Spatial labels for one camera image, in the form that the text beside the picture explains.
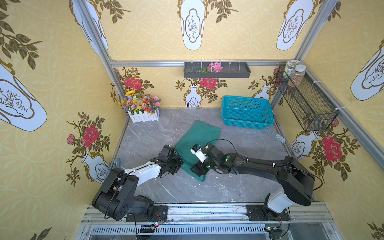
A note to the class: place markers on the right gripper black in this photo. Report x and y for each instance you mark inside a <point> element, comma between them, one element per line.
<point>201,167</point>

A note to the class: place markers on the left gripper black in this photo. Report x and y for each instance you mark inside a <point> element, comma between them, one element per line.
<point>176,162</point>

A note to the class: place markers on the green long pants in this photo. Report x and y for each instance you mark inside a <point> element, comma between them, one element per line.
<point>200,133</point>

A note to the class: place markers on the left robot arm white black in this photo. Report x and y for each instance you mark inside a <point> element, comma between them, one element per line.
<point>116,197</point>

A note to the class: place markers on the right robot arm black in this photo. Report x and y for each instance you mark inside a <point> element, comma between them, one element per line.
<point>297,183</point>

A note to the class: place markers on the flower box white fence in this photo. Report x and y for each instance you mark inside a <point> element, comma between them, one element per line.
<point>141,107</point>

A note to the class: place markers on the teal plastic basket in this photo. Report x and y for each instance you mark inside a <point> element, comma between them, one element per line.
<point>244,112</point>

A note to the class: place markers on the pink artificial flower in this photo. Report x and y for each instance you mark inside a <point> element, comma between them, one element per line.
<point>215,67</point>

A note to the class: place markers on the jar with colourful beads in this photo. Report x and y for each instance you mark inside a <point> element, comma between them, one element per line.
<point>297,75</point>

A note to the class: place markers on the jar with yellow label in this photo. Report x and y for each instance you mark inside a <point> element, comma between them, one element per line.
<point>290,67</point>

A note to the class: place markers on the toy rake yellow handle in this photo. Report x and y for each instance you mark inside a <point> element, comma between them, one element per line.
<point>115,164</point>

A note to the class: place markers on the small brush clear handle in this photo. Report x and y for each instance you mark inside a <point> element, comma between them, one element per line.
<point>279,137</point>

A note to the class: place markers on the dark grey wall shelf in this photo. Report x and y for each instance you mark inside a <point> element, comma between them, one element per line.
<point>231,69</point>

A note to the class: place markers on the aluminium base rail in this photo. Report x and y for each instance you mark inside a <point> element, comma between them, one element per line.
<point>209,221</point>

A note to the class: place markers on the black wire mesh basket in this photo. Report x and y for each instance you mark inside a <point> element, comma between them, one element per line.
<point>312,108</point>

